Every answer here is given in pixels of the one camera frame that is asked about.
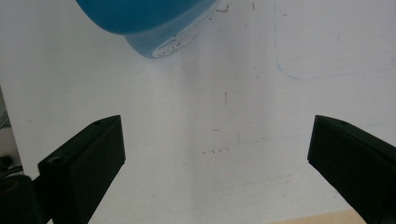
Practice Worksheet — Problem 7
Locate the blue cardboard box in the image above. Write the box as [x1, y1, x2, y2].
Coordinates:
[124, 0, 222, 60]

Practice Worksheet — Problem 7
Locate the blue bottle with white cap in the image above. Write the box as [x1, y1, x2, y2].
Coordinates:
[75, 0, 219, 35]

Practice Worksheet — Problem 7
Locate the white paper sheet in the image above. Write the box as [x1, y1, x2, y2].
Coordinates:
[0, 0, 396, 224]

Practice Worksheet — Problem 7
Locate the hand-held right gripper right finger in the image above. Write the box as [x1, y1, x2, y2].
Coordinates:
[306, 114, 396, 224]

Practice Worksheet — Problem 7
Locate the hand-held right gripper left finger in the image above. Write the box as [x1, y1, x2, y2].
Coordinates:
[32, 114, 127, 224]

